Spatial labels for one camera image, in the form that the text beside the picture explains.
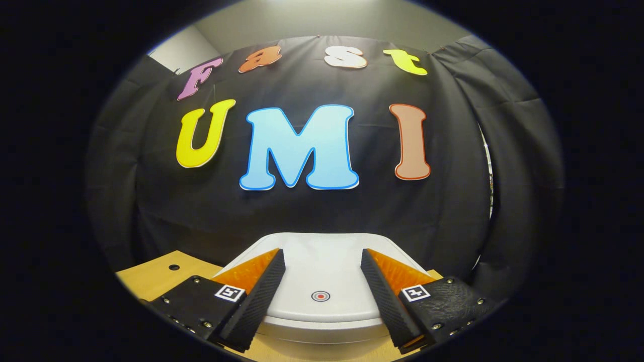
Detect wooden desktop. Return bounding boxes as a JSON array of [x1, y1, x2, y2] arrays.
[[116, 250, 443, 362]]

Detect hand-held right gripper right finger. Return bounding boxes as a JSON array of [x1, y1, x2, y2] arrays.
[[360, 248, 504, 355]]

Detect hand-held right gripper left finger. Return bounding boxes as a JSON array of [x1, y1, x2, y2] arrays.
[[146, 248, 286, 353]]

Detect white desktop garbage bin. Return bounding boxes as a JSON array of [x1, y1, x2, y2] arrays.
[[214, 232, 428, 347]]

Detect black backdrop cloth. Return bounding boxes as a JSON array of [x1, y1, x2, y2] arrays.
[[86, 34, 564, 302]]

